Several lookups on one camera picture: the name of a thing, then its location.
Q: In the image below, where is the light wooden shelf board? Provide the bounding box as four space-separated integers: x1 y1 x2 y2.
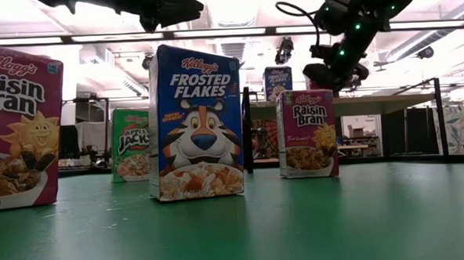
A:
248 92 438 121

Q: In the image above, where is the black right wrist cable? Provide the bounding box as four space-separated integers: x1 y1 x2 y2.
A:
275 0 324 50

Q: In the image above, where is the white draped cloth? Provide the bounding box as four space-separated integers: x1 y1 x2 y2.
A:
74 119 112 161

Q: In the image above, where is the black hanging camera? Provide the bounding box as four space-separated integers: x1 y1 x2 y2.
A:
274 36 295 66

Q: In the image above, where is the magenta Raisin Bran cereal box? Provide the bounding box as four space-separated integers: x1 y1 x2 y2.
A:
275 88 340 180
0 38 71 212

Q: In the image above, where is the blue Frosted Flakes cereal box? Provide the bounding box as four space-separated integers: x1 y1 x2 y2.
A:
263 66 294 103
143 40 247 204

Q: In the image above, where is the green table mat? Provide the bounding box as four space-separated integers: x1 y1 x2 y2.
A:
0 157 464 260

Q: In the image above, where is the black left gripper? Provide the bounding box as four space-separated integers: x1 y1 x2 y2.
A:
120 0 205 34

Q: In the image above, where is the dark red patterned object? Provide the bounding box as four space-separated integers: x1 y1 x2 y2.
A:
250 117 281 161

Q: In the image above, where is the green Apple Jacks cereal box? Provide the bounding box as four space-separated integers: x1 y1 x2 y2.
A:
109 107 154 184

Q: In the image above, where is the black metal shelf frame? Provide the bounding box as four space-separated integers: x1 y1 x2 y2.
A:
241 76 451 174

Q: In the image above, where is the floral patterned panel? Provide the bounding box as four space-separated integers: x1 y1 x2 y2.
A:
430 106 464 157

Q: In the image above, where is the black partition panel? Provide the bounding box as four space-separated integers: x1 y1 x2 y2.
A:
379 107 440 158

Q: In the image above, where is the cardboard box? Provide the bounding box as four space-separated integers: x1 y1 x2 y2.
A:
347 123 369 140

